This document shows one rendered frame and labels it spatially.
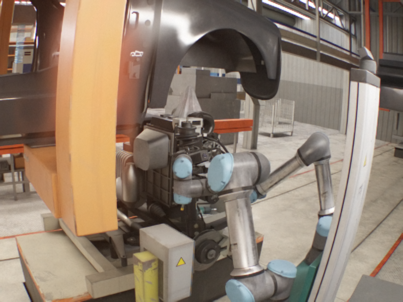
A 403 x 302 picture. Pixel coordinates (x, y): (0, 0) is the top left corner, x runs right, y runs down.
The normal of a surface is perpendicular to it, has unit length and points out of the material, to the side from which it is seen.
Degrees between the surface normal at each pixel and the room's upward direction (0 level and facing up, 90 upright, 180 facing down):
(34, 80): 71
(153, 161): 90
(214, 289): 90
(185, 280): 90
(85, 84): 90
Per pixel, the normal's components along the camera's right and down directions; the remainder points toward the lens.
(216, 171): -0.90, -0.08
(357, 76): -0.66, 0.11
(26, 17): 0.63, 0.19
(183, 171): -0.01, 0.13
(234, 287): -0.85, 0.18
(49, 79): 0.50, -0.07
